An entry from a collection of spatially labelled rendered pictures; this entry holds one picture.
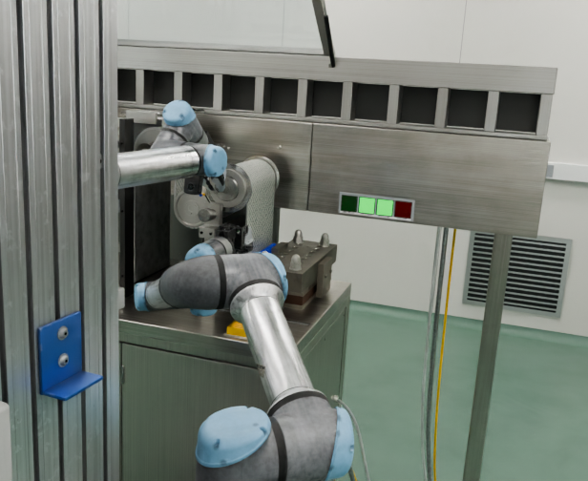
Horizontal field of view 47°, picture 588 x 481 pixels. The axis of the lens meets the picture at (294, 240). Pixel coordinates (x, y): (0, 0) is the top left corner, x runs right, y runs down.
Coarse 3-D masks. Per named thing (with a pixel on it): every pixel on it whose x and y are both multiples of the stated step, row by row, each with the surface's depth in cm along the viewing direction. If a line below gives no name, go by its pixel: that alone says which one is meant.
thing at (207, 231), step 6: (204, 204) 204; (210, 204) 204; (216, 204) 203; (222, 204) 205; (216, 210) 204; (216, 216) 204; (204, 222) 206; (210, 222) 205; (216, 222) 204; (204, 228) 202; (210, 228) 202; (216, 228) 203; (204, 234) 203; (210, 234) 202; (204, 240) 206
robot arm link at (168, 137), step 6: (162, 132) 172; (168, 132) 171; (174, 132) 171; (162, 138) 170; (168, 138) 170; (174, 138) 171; (180, 138) 172; (156, 144) 170; (162, 144) 169; (168, 144) 168; (174, 144) 168
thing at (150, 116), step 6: (126, 114) 207; (132, 114) 206; (138, 114) 206; (144, 114) 205; (150, 114) 204; (156, 114) 204; (198, 114) 234; (138, 120) 206; (144, 120) 206; (150, 120) 205; (156, 120) 205
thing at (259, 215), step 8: (264, 200) 218; (272, 200) 226; (248, 208) 206; (256, 208) 212; (264, 208) 219; (272, 208) 227; (248, 216) 206; (256, 216) 213; (264, 216) 220; (272, 216) 228; (248, 224) 207; (256, 224) 214; (264, 224) 221; (272, 224) 229; (256, 232) 215; (264, 232) 222; (272, 232) 230; (256, 240) 216; (264, 240) 223; (256, 248) 216
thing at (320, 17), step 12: (312, 0) 203; (324, 0) 201; (324, 12) 207; (324, 24) 211; (324, 36) 215; (168, 48) 240; (180, 48) 238; (192, 48) 236; (204, 48) 235; (216, 48) 234; (228, 48) 233; (240, 48) 232; (252, 48) 230; (324, 48) 220
